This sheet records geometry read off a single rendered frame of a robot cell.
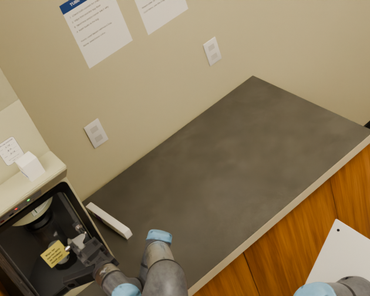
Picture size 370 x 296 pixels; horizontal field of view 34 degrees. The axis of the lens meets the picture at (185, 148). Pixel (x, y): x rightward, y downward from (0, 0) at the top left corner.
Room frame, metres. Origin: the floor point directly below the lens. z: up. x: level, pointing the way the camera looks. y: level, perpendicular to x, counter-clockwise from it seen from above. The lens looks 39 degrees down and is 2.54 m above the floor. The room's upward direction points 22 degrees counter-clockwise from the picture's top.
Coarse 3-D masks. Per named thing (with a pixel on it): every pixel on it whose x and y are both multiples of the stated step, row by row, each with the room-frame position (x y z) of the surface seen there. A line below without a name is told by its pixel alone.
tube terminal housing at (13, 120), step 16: (0, 112) 1.49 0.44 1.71; (16, 112) 1.50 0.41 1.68; (0, 128) 1.48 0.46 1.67; (16, 128) 1.49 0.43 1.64; (32, 128) 1.51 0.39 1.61; (32, 144) 1.50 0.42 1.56; (0, 160) 1.46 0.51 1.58; (0, 176) 1.45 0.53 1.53; (0, 224) 1.42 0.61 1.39; (80, 288) 1.45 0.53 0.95
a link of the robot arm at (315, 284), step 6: (312, 282) 0.93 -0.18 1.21; (318, 282) 0.92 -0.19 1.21; (324, 282) 0.92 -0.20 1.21; (330, 282) 0.93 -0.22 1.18; (336, 282) 0.94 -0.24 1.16; (300, 288) 0.92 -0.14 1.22; (306, 288) 0.91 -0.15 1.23; (312, 288) 0.90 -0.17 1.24; (318, 288) 0.89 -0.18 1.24; (324, 288) 0.89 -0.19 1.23; (330, 288) 0.89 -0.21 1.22; (336, 288) 0.90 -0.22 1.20; (342, 288) 0.90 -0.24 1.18; (294, 294) 0.92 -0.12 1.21; (300, 294) 0.91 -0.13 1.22; (306, 294) 0.90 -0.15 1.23; (312, 294) 0.88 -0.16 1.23; (318, 294) 0.87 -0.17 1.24; (324, 294) 0.87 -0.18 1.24; (330, 294) 0.87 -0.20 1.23; (336, 294) 0.87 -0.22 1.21; (342, 294) 0.88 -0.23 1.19; (348, 294) 0.89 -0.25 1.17
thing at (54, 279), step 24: (48, 192) 1.47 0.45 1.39; (72, 192) 1.50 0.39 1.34; (24, 216) 1.43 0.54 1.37; (48, 216) 1.46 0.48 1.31; (72, 216) 1.48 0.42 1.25; (0, 240) 1.40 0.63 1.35; (24, 240) 1.42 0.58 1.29; (48, 240) 1.44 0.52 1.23; (24, 264) 1.40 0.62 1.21; (72, 264) 1.45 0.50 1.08; (48, 288) 1.41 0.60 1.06
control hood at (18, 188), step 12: (48, 156) 1.48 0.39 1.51; (48, 168) 1.43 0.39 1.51; (60, 168) 1.40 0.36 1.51; (12, 180) 1.44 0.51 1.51; (24, 180) 1.42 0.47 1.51; (36, 180) 1.39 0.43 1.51; (48, 180) 1.38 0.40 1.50; (0, 192) 1.41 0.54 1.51; (12, 192) 1.38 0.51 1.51; (24, 192) 1.36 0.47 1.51; (0, 204) 1.35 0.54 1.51; (12, 204) 1.33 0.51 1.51; (0, 216) 1.32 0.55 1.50
